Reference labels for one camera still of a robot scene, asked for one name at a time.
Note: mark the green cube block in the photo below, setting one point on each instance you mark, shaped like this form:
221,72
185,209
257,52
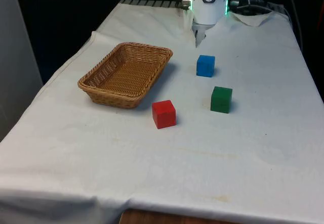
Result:
221,100

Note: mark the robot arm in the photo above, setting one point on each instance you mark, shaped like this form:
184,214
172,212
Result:
208,9

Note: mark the wicker basket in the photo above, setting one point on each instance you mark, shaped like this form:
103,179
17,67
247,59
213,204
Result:
126,77

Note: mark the red cube block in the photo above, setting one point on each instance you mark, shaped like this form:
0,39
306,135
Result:
164,114

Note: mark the blue cube block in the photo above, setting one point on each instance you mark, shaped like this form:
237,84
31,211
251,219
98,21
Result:
205,66

